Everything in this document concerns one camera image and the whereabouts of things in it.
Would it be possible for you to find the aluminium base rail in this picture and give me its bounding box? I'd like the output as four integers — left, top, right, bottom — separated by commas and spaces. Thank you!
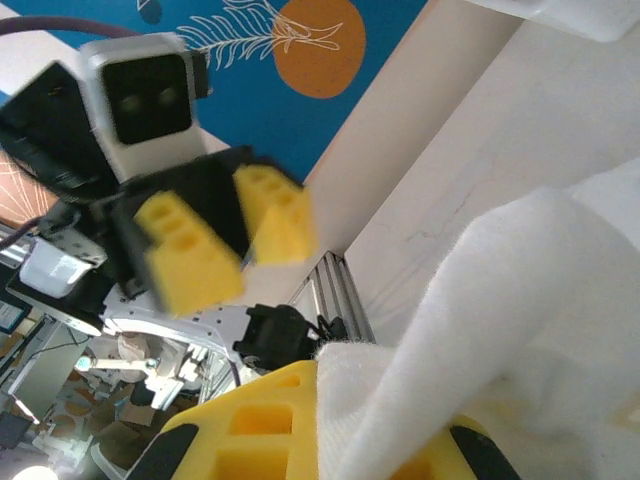
287, 249, 377, 346

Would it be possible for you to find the white t-shirt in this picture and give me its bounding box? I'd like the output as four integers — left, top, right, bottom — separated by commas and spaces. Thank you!
313, 158, 640, 480

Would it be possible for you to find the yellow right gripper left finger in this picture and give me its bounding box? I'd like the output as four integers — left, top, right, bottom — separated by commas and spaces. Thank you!
130, 359, 322, 480

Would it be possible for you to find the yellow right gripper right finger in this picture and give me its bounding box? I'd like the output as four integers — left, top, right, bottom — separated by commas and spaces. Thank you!
392, 414, 524, 480

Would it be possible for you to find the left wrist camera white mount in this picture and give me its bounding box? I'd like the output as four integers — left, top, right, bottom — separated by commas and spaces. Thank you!
81, 32, 211, 182

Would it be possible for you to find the white plastic mesh basket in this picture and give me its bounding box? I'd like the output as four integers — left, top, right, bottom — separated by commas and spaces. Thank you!
469, 0, 640, 44

